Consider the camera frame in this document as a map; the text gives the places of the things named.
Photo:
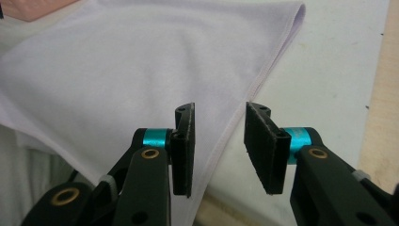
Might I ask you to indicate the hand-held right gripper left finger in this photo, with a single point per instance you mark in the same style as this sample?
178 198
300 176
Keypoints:
183 150

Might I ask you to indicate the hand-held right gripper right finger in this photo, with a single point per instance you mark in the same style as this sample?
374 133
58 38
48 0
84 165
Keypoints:
266 147

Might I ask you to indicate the lilac printed garment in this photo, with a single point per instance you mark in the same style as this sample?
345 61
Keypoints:
125 78

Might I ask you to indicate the pink plastic basket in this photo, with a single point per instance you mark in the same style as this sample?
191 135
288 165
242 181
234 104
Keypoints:
31 9

